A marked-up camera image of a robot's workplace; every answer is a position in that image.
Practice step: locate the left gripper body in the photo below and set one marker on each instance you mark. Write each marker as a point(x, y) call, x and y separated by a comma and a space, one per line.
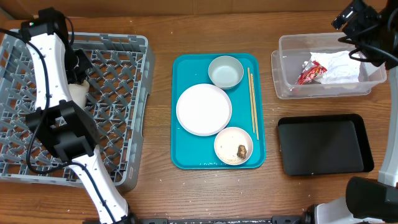
point(76, 62)

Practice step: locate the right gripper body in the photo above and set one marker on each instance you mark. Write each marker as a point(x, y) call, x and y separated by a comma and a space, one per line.
point(364, 25)

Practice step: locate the white cup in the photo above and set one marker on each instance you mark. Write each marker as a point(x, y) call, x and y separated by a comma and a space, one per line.
point(78, 93)

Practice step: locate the white napkin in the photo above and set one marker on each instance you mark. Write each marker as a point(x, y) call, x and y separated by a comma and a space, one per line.
point(340, 68)

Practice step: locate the red snack wrapper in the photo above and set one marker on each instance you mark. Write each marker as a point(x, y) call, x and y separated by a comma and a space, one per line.
point(310, 71)

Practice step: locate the grey round bowl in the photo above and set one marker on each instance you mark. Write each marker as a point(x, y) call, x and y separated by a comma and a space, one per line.
point(225, 72)

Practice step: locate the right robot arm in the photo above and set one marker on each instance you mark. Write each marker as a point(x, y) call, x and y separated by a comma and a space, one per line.
point(372, 200)

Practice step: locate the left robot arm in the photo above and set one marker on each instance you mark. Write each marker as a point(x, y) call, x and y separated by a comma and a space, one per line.
point(60, 124)

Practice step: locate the grey plastic dish rack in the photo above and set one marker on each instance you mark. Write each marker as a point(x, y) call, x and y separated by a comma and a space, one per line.
point(120, 81)

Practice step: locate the clear plastic bin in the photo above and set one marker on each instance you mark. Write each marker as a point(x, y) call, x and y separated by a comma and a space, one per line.
point(295, 50)

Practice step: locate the black rectangular tray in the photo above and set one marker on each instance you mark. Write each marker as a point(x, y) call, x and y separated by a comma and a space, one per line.
point(326, 144)

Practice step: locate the left wooden chopstick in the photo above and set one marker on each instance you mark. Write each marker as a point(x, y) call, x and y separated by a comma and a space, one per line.
point(250, 97)

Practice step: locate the right printed wooden chopstick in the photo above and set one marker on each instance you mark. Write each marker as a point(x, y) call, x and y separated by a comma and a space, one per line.
point(254, 106)

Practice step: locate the large white plate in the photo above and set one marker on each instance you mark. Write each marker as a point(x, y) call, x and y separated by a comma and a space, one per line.
point(204, 109)

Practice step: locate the small white plate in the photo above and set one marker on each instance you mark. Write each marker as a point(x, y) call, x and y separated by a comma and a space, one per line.
point(226, 145)

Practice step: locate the brown food scrap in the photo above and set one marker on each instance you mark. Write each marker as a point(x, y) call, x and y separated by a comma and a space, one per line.
point(242, 152)

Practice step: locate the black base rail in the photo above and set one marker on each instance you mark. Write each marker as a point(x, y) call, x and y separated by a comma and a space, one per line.
point(283, 219)

